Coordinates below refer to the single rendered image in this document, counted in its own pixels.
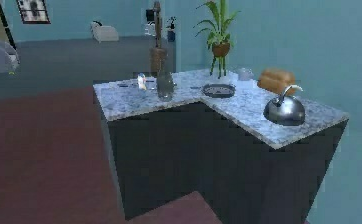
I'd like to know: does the black framed wall picture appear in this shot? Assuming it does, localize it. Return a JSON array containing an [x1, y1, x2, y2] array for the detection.
[[15, 0, 52, 25]]

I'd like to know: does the white armchair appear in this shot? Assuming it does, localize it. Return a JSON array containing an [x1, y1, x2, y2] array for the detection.
[[90, 20, 120, 44]]

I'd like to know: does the green potted house plant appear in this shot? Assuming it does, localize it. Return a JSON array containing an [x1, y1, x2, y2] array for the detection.
[[193, 0, 241, 80]]

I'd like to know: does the small white spray bottle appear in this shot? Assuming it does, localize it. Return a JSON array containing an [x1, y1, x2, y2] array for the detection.
[[136, 73, 148, 91]]

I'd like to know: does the clear glass bottle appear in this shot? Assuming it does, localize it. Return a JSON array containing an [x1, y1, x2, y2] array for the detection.
[[156, 59, 175, 102]]

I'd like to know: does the silver metal kettle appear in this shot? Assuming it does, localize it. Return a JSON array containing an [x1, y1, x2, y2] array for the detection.
[[263, 84, 306, 127]]

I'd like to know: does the black marble-top kitchen counter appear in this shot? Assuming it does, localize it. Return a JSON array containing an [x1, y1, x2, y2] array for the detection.
[[92, 68, 351, 224]]

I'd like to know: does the brown bread loaf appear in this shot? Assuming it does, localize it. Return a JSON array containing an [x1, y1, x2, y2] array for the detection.
[[257, 68, 297, 96]]

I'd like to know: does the clear glass cup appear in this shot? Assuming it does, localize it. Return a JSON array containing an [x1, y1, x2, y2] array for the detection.
[[237, 67, 255, 82]]

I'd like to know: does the small dark potted plant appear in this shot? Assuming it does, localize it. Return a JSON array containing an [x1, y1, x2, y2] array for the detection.
[[166, 16, 177, 43]]

